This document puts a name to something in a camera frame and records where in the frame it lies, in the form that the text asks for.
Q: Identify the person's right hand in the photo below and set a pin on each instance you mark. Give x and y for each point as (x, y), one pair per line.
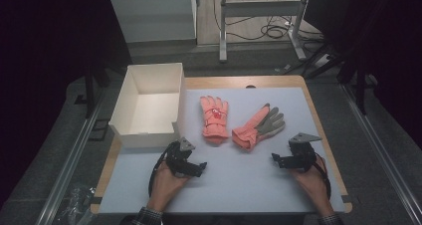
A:
(315, 185)

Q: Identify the pink glove with red print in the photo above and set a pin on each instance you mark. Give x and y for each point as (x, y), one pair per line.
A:
(215, 125)

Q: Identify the person's left hand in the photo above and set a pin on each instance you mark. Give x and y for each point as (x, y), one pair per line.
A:
(164, 186)

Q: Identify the white cabinet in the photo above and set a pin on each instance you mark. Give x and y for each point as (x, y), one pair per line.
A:
(156, 17)

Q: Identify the black floor bracket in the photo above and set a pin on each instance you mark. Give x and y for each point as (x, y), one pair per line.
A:
(99, 129)

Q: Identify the white power strip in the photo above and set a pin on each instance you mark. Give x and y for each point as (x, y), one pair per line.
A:
(322, 60)

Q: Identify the black metal stand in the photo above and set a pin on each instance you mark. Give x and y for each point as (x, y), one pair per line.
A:
(89, 92)
(361, 89)

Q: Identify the aluminium rail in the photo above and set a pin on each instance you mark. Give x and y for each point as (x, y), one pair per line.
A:
(381, 152)
(71, 165)

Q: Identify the grey metal desk frame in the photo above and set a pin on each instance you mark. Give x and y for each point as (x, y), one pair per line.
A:
(262, 8)

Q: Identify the clear plastic bag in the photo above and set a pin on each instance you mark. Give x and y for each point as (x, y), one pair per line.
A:
(78, 201)

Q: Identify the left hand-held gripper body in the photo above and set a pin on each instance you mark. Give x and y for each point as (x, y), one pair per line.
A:
(177, 157)

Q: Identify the pink glove with grey palm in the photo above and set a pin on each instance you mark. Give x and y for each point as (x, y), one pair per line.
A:
(247, 133)

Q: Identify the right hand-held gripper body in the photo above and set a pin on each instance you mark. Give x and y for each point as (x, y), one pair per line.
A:
(302, 153)

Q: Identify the pale blue table mat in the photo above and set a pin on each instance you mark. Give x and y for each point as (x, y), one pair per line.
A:
(239, 181)

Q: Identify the white cardboard box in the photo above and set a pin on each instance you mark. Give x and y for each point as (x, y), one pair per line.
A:
(151, 109)

